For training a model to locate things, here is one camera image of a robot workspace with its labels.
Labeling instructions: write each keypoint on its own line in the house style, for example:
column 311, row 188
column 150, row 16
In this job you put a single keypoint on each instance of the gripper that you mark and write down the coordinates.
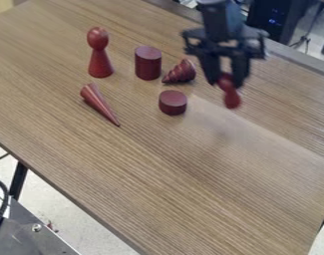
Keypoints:
column 224, row 41

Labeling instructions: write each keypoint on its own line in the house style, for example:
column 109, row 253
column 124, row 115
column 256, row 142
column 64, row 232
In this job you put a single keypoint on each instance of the short red cylinder block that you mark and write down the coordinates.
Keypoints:
column 172, row 102

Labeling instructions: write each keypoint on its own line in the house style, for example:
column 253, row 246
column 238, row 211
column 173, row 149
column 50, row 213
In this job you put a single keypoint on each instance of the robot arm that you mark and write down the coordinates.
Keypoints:
column 221, row 15

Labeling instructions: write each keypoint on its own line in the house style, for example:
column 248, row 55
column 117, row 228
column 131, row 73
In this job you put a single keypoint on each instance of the red smooth cone block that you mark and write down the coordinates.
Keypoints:
column 98, row 102

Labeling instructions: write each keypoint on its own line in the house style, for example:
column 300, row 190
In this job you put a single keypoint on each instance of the tall red cylinder block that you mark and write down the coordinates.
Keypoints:
column 147, row 63

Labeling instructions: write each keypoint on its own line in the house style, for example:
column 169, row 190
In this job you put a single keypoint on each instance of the black computer tower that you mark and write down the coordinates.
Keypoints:
column 275, row 16

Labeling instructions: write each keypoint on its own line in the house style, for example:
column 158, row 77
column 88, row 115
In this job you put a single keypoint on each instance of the large red pawn-shaped block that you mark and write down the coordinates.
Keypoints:
column 99, row 53

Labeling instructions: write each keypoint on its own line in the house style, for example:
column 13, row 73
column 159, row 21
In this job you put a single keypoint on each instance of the red ridged cone block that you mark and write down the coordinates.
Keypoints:
column 181, row 72

